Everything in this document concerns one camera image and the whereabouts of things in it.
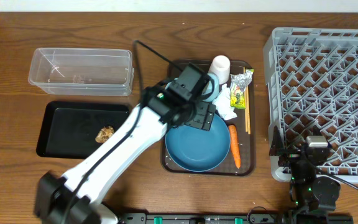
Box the white napkin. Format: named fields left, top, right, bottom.
left=212, top=84, right=237, bottom=121

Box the yellow green snack wrapper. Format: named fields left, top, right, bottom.
left=230, top=68, right=254, bottom=109

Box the orange carrot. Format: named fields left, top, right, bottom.
left=228, top=125, right=241, bottom=169

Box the brown food scrap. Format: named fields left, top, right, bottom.
left=95, top=126, right=115, bottom=144

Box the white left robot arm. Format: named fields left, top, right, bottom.
left=34, top=78, right=219, bottom=223

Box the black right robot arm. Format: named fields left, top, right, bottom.
left=269, top=127, right=341, bottom=223

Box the grey dishwasher rack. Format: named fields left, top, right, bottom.
left=263, top=27, right=358, bottom=184

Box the black food waste tray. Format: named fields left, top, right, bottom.
left=36, top=101, right=129, bottom=159

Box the light blue plastic cup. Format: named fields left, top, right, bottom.
left=201, top=73, right=219, bottom=102

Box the dark blue plate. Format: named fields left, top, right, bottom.
left=165, top=114, right=231, bottom=172

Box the pink plastic cup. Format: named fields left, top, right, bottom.
left=208, top=55, right=231, bottom=85

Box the wooden chopstick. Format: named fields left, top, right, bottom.
left=245, top=86, right=251, bottom=134
left=242, top=67, right=249, bottom=133

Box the dark brown serving tray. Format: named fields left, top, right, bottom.
left=160, top=58, right=256, bottom=177

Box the clear plastic bin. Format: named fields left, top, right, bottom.
left=28, top=48, right=134, bottom=96

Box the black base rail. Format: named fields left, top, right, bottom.
left=116, top=212, right=354, bottom=224

